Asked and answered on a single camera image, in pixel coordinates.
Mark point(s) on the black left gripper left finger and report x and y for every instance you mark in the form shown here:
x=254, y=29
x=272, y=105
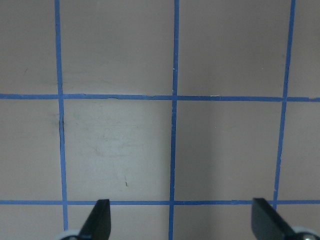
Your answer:
x=98, y=224

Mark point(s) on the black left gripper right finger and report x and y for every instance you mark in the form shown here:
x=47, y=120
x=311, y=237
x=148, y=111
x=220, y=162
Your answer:
x=267, y=224

